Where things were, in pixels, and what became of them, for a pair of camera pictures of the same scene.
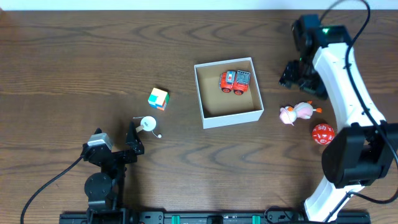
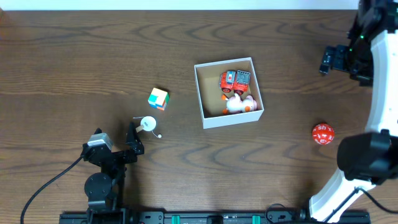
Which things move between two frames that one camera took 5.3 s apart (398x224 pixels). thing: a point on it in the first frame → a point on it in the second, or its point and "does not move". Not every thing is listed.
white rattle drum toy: [148, 124] does not move
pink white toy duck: [288, 114] → [235, 105]
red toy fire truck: [236, 81] does not move
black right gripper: [290, 74] → [342, 54]
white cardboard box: [217, 108] does not move
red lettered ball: [323, 134] does not move
